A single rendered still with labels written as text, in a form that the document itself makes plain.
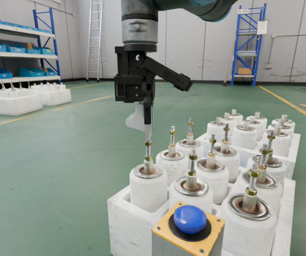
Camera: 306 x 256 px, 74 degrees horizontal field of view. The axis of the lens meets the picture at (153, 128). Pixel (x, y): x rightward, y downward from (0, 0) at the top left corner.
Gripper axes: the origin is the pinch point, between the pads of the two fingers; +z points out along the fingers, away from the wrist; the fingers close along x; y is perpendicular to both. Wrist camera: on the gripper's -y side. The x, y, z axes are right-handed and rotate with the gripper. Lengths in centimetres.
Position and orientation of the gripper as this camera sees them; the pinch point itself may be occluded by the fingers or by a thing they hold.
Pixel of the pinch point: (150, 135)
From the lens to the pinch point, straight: 48.9
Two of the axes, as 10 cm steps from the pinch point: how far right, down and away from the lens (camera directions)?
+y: -10.0, -0.3, 0.7
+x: -0.8, 2.9, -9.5
